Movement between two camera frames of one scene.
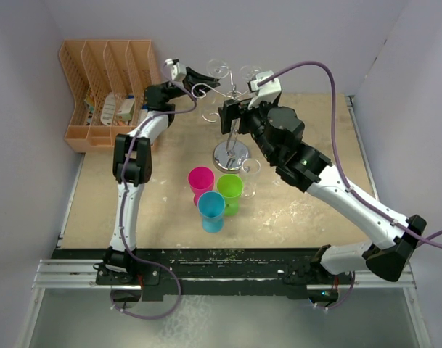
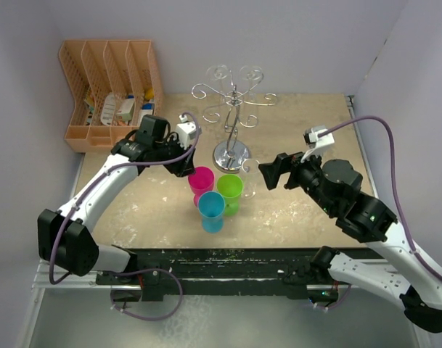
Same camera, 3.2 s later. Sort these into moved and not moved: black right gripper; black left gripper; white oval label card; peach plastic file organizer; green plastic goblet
Moved: black right gripper; black left gripper
Not moved: white oval label card; peach plastic file organizer; green plastic goblet
